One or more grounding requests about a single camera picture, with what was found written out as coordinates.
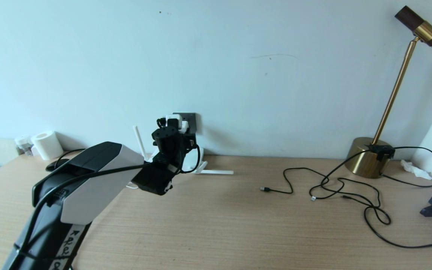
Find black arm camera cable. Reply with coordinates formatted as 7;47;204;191
13;118;201;263

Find black desk cable grommet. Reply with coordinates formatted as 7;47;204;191
45;158;70;172

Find white toilet paper roll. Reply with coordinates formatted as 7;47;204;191
31;130;64;161

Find black three-head charging cable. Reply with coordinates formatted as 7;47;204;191
260;167;382;209

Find grey wall socket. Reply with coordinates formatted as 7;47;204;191
172;112;198;135

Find crumpled white tissue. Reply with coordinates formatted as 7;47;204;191
400;159;432;181

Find black cable clip block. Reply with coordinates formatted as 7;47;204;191
364;144;396;161

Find looped black table cable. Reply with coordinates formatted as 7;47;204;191
53;148;86;167

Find small clear jar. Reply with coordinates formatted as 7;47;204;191
14;135;33;156

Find white power adapter plug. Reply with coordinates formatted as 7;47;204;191
165;114;183;130

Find white router with antennas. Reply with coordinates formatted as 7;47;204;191
133;125;234;176

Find brass desk lamp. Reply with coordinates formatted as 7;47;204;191
345;5;432;179

